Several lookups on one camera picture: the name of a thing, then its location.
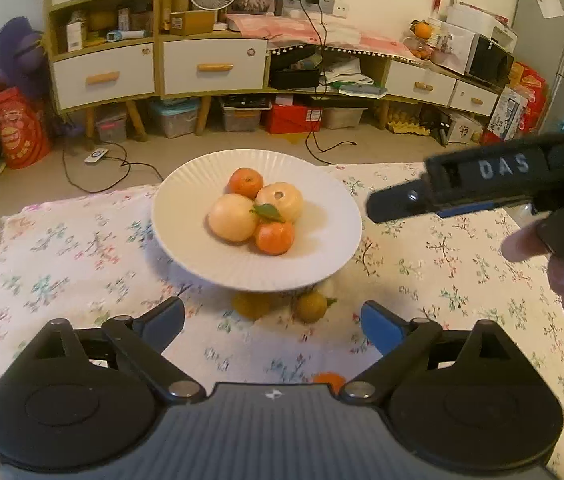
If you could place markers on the orange mandarin without leaf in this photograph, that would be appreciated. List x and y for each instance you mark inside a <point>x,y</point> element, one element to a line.
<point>246,182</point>

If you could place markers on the orange mandarin with leaf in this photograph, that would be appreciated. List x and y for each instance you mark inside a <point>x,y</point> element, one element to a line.
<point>274,235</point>

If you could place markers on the clear plastic storage box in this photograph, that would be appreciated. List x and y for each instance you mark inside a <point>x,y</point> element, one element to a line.
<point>176,117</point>

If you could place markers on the white ribbed plate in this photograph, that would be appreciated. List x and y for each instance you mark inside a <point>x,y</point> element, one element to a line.
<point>327,234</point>

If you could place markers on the white microwave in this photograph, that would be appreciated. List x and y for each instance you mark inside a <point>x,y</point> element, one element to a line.
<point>472,55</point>

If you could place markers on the pale yellow grapefruit smooth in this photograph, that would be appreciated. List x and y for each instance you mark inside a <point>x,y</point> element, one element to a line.
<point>231,219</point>

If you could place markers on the red storage box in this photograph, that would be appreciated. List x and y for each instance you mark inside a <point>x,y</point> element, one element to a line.
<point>293,119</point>

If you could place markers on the small yellow fruit under plate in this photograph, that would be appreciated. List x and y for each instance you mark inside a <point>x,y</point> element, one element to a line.
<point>255,305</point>

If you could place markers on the pale yellow grapefruit with navel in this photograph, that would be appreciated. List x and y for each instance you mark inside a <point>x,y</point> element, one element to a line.
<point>286,199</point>

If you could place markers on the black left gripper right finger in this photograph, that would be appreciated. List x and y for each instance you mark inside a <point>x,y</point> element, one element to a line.
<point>458,399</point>

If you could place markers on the wooden cabinet with white drawers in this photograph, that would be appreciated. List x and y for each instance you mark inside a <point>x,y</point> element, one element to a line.
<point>211,64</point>

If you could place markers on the purple plush toy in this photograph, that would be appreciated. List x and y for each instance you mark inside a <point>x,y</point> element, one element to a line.
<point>23,60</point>

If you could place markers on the red gift bag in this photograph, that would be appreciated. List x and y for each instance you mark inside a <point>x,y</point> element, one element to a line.
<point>23,136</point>

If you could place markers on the orange tomato front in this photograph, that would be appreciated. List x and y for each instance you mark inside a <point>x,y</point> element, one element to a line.
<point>333,380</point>

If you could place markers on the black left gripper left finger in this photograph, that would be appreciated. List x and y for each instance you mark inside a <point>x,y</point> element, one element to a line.
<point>76,399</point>

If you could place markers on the floral tablecloth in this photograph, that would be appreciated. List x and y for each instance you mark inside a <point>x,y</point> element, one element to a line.
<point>96,257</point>

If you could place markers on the small yellow-brown fruit with leaf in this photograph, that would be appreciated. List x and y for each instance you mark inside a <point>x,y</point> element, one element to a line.
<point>311,307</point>

